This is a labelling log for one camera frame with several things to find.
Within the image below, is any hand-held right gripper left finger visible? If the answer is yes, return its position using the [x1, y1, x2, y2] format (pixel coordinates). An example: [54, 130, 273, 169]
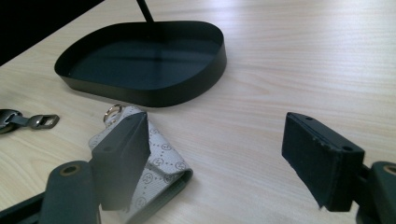
[90, 111, 152, 212]

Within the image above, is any black key rack with tray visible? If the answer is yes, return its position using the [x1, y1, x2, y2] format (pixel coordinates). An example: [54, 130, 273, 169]
[54, 0, 228, 108]

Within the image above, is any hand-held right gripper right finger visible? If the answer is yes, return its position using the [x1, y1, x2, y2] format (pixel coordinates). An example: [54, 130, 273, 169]
[281, 112, 366, 213]

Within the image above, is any black key fob with strap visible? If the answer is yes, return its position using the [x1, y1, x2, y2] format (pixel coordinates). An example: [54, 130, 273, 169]
[0, 108, 60, 135]

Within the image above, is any grey patterned key pouch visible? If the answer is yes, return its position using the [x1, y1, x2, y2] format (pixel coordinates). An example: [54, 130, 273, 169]
[88, 104, 194, 224]

